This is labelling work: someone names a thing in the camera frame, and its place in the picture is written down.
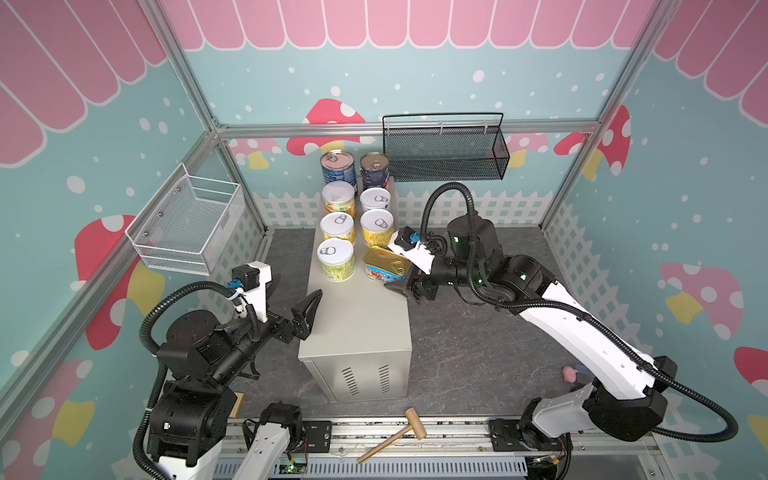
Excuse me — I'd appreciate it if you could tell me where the dark blue chopped tomato can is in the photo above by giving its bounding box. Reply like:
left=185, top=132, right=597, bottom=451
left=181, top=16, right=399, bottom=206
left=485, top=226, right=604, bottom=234
left=360, top=152, right=390, bottom=190

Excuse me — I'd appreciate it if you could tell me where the grey metal cabinet counter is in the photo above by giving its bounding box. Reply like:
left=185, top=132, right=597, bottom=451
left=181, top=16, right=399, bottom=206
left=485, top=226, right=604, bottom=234
left=296, top=176, right=413, bottom=404

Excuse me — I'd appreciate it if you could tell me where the gold can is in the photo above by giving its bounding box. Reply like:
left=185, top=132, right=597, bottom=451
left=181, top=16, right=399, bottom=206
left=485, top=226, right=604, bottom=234
left=363, top=247, right=412, bottom=283

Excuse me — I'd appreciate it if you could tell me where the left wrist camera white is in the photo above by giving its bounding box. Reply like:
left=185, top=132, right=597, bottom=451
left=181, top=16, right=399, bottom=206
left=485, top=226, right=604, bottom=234
left=232, top=261, right=273, bottom=323

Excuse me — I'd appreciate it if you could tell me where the peach fruit can plastic lid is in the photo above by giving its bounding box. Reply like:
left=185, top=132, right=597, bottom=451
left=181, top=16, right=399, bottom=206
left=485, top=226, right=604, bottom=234
left=321, top=181, right=356, bottom=217

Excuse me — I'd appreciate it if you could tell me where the wooden block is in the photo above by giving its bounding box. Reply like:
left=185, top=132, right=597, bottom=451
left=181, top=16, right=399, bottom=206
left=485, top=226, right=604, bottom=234
left=230, top=392, right=244, bottom=418

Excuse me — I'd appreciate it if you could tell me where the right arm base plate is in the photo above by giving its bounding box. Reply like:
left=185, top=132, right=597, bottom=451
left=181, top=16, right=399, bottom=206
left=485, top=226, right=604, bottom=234
left=488, top=418, right=569, bottom=452

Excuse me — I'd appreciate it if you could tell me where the fruit can white lid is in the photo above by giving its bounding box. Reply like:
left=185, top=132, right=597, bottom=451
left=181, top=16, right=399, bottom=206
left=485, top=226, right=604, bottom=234
left=316, top=238, right=355, bottom=282
left=360, top=209, right=394, bottom=248
left=320, top=212, right=356, bottom=244
left=359, top=187, right=392, bottom=212

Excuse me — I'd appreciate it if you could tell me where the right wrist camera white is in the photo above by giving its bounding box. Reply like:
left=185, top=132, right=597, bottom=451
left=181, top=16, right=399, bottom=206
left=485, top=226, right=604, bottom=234
left=387, top=226, right=436, bottom=275

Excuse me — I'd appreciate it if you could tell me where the blue soup can pink lid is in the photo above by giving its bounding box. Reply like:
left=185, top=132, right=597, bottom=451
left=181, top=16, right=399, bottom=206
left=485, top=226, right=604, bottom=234
left=320, top=149, right=358, bottom=191

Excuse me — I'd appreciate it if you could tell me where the black mesh wall basket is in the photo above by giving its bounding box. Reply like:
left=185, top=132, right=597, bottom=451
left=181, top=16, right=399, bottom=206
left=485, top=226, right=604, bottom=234
left=381, top=112, right=510, bottom=183

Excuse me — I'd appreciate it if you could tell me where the green circuit board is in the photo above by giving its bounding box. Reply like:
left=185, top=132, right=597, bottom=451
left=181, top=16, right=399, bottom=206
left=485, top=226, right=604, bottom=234
left=278, top=459, right=307, bottom=475

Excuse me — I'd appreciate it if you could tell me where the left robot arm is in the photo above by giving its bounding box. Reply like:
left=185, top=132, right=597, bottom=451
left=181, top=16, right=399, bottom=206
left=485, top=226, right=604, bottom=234
left=132, top=280, right=323, bottom=479

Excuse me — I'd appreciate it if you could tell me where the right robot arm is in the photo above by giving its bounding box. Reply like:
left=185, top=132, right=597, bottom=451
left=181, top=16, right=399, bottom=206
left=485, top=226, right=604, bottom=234
left=387, top=182, right=739, bottom=451

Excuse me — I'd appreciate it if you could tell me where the wooden mallet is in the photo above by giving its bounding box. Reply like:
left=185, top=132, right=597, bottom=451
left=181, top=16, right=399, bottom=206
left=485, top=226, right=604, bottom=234
left=357, top=407, right=427, bottom=464

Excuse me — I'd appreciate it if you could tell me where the pink toy block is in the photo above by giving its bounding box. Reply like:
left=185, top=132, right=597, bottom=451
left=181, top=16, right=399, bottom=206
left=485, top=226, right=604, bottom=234
left=562, top=366, right=578, bottom=384

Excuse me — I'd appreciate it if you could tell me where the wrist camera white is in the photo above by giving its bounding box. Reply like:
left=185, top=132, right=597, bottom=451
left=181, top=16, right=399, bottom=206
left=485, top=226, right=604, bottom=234
left=387, top=226, right=436, bottom=275
left=232, top=261, right=273, bottom=323

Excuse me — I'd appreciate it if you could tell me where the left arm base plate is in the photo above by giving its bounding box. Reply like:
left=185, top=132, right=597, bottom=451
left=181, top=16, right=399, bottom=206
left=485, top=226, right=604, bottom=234
left=248, top=419, right=333, bottom=454

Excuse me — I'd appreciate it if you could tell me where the white wire wall basket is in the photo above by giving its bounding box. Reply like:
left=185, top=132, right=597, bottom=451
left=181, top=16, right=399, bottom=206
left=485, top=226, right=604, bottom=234
left=125, top=164, right=245, bottom=276

